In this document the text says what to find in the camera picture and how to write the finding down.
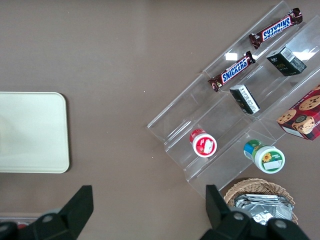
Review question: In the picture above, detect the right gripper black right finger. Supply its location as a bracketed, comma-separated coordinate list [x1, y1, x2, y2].
[199, 184, 311, 240]

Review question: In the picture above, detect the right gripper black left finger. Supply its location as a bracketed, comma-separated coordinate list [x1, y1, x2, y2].
[0, 184, 94, 240]

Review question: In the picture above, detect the aluminium foil tray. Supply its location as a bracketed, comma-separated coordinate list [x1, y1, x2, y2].
[233, 193, 295, 225]

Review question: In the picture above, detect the light wicker basket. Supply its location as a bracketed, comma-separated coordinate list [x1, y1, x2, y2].
[223, 177, 300, 226]

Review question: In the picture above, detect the cream plastic tray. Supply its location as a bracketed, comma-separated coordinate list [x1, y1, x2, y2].
[0, 91, 70, 174]

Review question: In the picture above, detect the clear acrylic bottle rack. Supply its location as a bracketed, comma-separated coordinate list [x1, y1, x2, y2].
[0, 212, 42, 227]

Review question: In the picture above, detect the red lid yoghurt cup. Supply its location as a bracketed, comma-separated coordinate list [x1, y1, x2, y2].
[188, 128, 218, 159]

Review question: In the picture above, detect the green lid yoghurt cup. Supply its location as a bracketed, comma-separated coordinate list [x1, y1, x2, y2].
[243, 139, 286, 174]

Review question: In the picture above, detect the clear acrylic stepped display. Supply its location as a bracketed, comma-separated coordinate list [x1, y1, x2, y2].
[146, 0, 320, 201]

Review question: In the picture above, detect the small black carton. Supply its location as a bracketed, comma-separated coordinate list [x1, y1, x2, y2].
[229, 83, 261, 116]
[265, 45, 308, 77]

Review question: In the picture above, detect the red chocolate chip cookie box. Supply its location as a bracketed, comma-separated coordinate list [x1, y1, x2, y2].
[276, 84, 320, 142]

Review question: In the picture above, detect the Snickers chocolate bar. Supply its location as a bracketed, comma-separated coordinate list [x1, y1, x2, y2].
[207, 50, 257, 93]
[248, 7, 304, 50]

